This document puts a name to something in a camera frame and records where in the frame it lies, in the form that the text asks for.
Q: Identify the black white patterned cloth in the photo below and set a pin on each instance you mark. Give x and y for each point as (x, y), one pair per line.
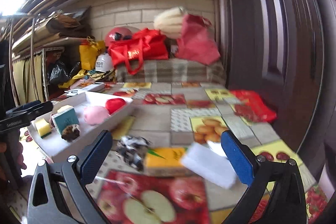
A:
(132, 150)

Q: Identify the white helmet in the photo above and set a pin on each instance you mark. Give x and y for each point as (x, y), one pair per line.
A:
(104, 63)

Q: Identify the yellow shopping bag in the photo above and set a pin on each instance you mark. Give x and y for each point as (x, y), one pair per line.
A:
(89, 50)

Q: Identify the yellow green rectangular sponge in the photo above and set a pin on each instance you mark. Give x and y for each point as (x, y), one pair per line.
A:
(43, 128)

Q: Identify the red helmet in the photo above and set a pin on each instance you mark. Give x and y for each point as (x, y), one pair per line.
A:
(117, 34)

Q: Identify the person's left hand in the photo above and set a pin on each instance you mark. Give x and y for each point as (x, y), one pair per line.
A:
(12, 160)

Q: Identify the white foam block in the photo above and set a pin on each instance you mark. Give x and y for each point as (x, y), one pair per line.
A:
(211, 163)

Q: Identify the pink fluffy ball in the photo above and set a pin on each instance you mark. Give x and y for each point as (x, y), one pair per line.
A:
(95, 115)

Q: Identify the beige brown plush toy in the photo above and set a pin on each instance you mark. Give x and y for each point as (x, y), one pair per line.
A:
(71, 132)

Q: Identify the red paper bag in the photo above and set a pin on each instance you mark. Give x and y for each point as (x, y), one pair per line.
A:
(197, 41)

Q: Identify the black plastic bag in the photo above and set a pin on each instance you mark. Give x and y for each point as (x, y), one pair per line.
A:
(60, 72)

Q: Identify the red round sponge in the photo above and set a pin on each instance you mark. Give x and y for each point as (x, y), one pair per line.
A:
(114, 104)

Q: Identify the yellow tissue pack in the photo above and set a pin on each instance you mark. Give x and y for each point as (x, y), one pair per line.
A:
(165, 162)

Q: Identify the plaid covered bench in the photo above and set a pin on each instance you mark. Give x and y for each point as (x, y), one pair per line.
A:
(173, 71)

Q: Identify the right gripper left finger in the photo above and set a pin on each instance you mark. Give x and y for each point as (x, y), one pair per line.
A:
(46, 202)

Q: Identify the metal storage shelf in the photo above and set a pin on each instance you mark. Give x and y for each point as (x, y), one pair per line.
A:
(36, 42)

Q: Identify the red plastic bag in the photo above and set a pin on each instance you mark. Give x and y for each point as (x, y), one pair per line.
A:
(252, 107)

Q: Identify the white power bank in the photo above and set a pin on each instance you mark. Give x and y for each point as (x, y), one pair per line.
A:
(91, 87)

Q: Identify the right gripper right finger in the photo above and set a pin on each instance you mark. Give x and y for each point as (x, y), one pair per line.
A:
(287, 201)

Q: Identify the dark wooden door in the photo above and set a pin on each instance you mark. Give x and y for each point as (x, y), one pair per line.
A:
(285, 51)

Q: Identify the cream foam roll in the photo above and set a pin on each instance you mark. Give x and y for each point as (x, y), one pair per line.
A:
(169, 22)

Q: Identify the white round-marked device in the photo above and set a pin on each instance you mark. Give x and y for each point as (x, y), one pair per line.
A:
(72, 92)

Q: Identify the red tote bag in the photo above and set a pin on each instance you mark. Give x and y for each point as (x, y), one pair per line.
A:
(144, 45)

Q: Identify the fruit pattern tablecloth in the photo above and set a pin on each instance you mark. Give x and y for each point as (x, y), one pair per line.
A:
(172, 117)

